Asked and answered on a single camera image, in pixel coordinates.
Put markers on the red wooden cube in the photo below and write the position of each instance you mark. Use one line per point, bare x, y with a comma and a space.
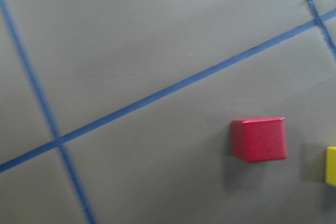
259, 139

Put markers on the yellow wooden cube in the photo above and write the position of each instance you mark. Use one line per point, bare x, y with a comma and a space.
330, 162

